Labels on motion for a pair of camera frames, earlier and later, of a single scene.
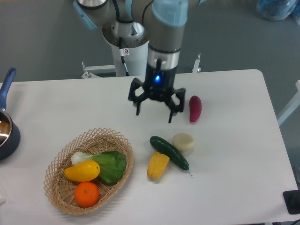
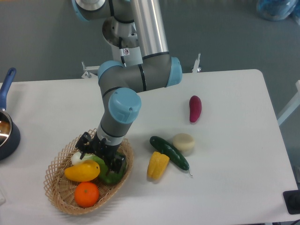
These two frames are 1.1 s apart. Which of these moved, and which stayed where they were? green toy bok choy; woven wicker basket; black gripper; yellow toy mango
Moved: black gripper
Stayed: green toy bok choy; woven wicker basket; yellow toy mango
